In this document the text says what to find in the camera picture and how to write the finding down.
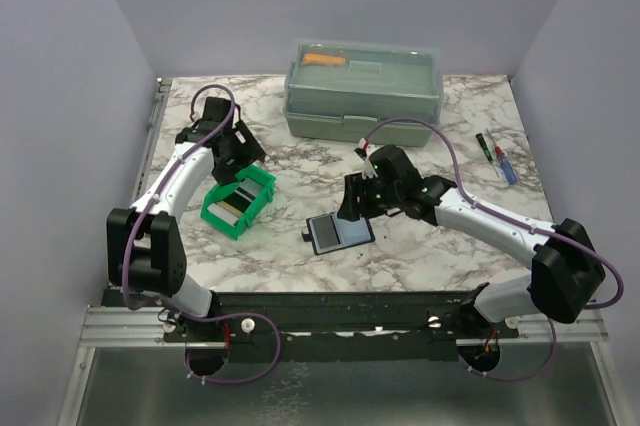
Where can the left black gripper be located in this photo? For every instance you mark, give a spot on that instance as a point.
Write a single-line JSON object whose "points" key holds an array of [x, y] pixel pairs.
{"points": [[249, 153]]}

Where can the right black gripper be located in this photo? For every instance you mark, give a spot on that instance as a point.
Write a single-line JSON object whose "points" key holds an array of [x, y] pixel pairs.
{"points": [[355, 186]]}

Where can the black card holder wallet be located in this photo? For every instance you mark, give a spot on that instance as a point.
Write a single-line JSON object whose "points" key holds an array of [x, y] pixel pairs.
{"points": [[351, 234]]}

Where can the green plastic bin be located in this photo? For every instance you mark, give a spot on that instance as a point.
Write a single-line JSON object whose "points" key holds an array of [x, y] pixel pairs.
{"points": [[251, 172]]}

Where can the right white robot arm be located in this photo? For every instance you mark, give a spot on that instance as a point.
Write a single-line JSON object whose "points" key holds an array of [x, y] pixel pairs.
{"points": [[564, 274]]}

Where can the grey plastic tool box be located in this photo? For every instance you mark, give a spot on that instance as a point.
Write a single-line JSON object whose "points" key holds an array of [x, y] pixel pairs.
{"points": [[379, 82]]}

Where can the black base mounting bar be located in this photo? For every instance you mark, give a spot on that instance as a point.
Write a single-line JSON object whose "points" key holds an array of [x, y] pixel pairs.
{"points": [[335, 327]]}

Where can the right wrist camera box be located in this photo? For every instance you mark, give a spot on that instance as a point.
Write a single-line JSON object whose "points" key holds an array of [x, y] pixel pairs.
{"points": [[368, 169]]}

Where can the orange handled tool in box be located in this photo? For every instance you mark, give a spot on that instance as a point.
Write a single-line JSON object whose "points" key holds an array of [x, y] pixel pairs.
{"points": [[315, 59]]}

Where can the green handled screwdriver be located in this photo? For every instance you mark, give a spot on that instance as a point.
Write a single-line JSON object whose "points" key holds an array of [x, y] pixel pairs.
{"points": [[486, 151]]}

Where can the aluminium rail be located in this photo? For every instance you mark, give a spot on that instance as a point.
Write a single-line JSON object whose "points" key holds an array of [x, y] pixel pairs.
{"points": [[118, 327]]}

